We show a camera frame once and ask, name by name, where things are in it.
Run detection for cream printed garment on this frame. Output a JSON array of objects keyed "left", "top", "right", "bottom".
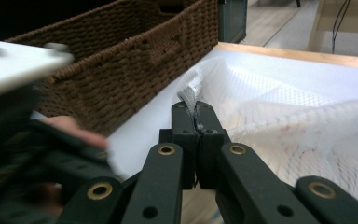
[{"left": 227, "top": 102, "right": 358, "bottom": 200}]

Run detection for light wooden shelf unit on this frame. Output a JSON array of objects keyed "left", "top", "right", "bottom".
[{"left": 306, "top": 0, "right": 358, "bottom": 60}]

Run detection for brown wicker basket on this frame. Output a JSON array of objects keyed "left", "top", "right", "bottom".
[{"left": 5, "top": 0, "right": 220, "bottom": 137}]

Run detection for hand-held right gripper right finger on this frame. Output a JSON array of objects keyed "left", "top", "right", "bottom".
[{"left": 195, "top": 100, "right": 231, "bottom": 190}]

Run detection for hanging black cable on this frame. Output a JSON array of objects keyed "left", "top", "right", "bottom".
[{"left": 331, "top": 0, "right": 352, "bottom": 54}]

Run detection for white mesh laundry bag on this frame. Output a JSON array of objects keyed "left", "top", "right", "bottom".
[{"left": 176, "top": 57, "right": 358, "bottom": 216}]

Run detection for dark cabinet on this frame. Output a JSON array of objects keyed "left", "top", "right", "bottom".
[{"left": 217, "top": 0, "right": 249, "bottom": 45}]

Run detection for white table mat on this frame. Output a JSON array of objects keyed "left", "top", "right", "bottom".
[{"left": 106, "top": 48, "right": 358, "bottom": 217}]

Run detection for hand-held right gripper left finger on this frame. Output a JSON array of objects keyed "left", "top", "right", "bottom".
[{"left": 158, "top": 100, "right": 200, "bottom": 190}]

